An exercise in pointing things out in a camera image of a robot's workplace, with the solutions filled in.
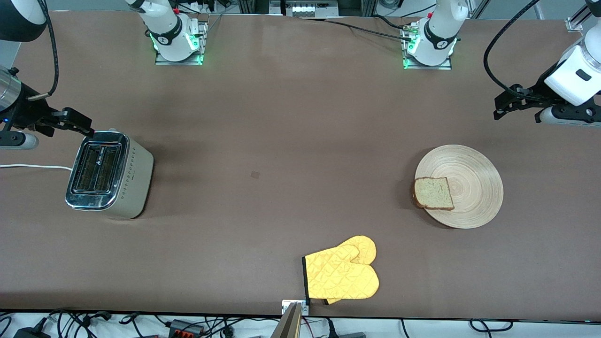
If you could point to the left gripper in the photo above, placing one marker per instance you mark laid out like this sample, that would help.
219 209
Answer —
540 88

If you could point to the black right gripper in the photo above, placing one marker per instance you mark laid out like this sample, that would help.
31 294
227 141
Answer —
23 114

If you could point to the round wooden plate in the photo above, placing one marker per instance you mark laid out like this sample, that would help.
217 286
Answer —
474 188

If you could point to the brown bread slice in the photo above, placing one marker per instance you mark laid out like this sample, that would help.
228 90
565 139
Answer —
434 193

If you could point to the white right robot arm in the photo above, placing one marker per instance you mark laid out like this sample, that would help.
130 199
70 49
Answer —
164 28

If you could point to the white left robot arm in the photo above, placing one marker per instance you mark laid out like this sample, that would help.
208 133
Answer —
441 28

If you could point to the silver two-slot toaster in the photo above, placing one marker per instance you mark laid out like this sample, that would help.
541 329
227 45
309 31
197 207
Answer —
136 178

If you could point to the black power adapter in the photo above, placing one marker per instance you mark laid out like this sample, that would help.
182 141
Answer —
30 333

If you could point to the white power strip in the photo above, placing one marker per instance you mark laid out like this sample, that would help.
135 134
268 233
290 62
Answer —
307 9

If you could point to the black orange connector block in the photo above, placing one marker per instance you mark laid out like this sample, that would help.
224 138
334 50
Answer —
185 327

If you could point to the yellow quilted oven mitt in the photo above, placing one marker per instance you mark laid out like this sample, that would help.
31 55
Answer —
340 277

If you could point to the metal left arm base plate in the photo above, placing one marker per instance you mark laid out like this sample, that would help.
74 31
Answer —
446 65

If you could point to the metal table corner bracket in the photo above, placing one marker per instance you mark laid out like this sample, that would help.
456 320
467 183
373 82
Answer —
575 24

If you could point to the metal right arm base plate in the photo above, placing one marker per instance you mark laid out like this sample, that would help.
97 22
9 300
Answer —
162 60

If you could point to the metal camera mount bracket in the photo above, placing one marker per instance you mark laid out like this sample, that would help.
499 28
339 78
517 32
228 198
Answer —
285 306

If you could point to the wooden camera post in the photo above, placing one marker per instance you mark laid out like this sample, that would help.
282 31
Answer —
288 324

